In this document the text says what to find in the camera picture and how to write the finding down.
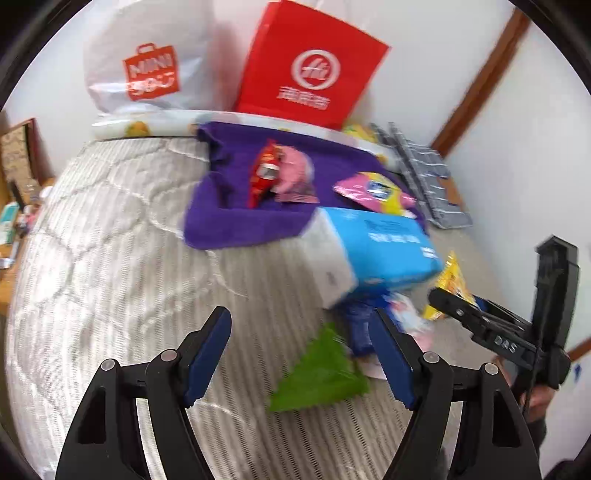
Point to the white pink snack packet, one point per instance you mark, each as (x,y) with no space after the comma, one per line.
(369,367)

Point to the blue tissue pack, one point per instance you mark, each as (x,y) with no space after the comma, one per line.
(383,249)

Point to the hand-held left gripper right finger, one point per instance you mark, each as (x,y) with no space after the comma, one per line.
(392,360)

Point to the purple towel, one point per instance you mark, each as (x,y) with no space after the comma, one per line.
(231,221)

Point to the red paper bag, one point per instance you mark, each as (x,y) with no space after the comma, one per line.
(309,64)

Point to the grey checked cloth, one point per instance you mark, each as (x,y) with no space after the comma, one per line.
(429,184)

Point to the brown wooden door frame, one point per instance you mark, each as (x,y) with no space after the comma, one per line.
(485,78)

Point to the green snack packet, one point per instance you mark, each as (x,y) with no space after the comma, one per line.
(323,374)

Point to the wooden nightstand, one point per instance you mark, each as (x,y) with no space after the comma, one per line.
(14,258)

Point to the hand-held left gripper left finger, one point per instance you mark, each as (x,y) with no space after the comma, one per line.
(207,355)

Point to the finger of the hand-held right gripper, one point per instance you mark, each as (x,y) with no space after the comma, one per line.
(501,311)
(457,311)

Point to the white printed paper roll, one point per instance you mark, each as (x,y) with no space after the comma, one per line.
(138,125)

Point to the white red-printed snack packet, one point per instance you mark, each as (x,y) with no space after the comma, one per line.
(408,316)

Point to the red snack packet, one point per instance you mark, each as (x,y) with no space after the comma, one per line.
(263,175)

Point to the striped mattress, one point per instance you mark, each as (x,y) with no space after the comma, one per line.
(115,258)

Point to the blue white snack packet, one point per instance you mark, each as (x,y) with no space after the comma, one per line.
(360,327)

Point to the white plastic shopping bag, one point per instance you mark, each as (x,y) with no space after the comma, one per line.
(175,46)

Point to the white teal tube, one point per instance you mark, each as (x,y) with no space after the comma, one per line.
(9,221)

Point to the pink yellow snack packet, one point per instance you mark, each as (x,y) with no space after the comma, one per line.
(374,191)

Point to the yellow triangular snack packet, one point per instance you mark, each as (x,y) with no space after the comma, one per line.
(455,281)

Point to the pink round snack packet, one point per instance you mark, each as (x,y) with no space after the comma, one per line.
(295,173)

